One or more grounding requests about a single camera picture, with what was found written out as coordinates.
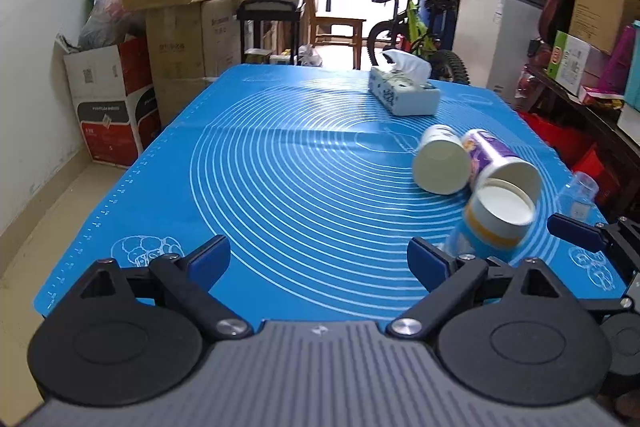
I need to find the white chest freezer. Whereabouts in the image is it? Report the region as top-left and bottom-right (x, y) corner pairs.
(449, 0), (547, 106)

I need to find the grey plastic bag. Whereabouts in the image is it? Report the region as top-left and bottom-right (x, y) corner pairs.
(78, 0), (147, 52)

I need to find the dark wooden side table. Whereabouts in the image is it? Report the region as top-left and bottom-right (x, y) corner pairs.
(524, 66), (640, 228)

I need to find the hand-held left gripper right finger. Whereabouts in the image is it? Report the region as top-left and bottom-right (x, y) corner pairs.
(387, 237), (558, 340)

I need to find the blue silicone mat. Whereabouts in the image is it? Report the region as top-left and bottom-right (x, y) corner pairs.
(32, 63), (632, 321)

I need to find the black cart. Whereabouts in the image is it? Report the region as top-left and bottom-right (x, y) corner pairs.
(235, 0), (301, 66)

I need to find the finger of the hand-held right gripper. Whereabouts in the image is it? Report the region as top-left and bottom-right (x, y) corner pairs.
(546, 213), (640, 273)
(554, 293), (636, 323)

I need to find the tall brown cardboard box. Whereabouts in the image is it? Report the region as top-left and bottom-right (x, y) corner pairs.
(145, 0), (244, 80)

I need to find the low brown cardboard box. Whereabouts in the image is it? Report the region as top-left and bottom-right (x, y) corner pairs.
(154, 76), (221, 128)

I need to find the purple print paper cup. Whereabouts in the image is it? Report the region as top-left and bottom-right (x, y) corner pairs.
(461, 129), (543, 202)

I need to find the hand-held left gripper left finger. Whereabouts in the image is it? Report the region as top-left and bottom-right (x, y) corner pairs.
(75, 234), (253, 342)

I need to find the white and red box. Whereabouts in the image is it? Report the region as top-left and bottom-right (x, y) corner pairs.
(63, 38), (162, 168)

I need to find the green bicycle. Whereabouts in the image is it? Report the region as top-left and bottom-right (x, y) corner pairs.
(353, 0), (471, 86)

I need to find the red bag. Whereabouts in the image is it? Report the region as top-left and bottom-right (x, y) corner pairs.
(517, 111), (622, 204)

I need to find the wooden stool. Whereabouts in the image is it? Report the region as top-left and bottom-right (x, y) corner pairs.
(309, 16), (367, 70)

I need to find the tissue box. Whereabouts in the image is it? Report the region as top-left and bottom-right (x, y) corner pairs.
(370, 49), (442, 116)

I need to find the green and white box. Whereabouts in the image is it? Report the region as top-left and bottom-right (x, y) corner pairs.
(546, 30), (609, 98)

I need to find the pink bag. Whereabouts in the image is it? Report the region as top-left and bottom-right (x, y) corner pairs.
(597, 25), (639, 94)

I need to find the clear plastic cup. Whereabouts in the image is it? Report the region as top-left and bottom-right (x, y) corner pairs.
(556, 172), (600, 221)

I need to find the white paper cup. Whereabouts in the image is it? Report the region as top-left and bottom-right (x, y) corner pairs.
(411, 124), (472, 196)

